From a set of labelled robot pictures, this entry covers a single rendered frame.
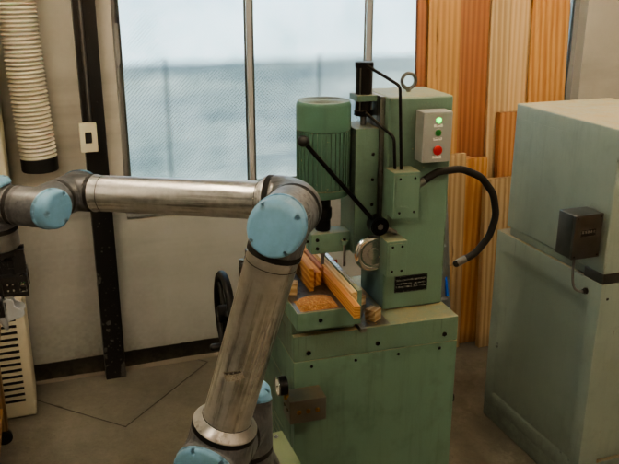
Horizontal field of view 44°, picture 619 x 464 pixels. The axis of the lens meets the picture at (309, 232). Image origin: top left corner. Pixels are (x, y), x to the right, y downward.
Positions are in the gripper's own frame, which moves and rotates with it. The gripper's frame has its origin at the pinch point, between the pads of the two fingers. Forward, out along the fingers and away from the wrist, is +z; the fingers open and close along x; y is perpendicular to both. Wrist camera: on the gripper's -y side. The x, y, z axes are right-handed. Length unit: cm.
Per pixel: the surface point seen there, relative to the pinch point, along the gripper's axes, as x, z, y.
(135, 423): 114, 117, 33
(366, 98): 47, -37, 111
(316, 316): 21, 23, 86
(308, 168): 45, -17, 91
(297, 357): 24, 38, 81
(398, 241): 28, 5, 116
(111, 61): 176, -31, 41
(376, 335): 24, 35, 108
